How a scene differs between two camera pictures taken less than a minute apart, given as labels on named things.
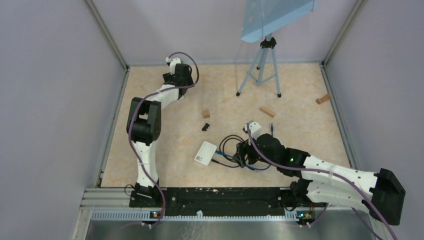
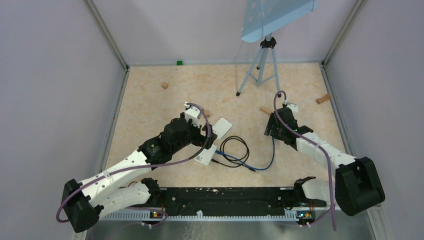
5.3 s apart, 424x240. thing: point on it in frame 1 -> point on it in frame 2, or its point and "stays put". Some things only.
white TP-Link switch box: (205, 153) stays put
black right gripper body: (253, 156) -> (273, 129)
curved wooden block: (323, 99) stays put
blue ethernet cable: (247, 164) stays put
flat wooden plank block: (267, 111) stays put
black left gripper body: (167, 77) -> (193, 136)
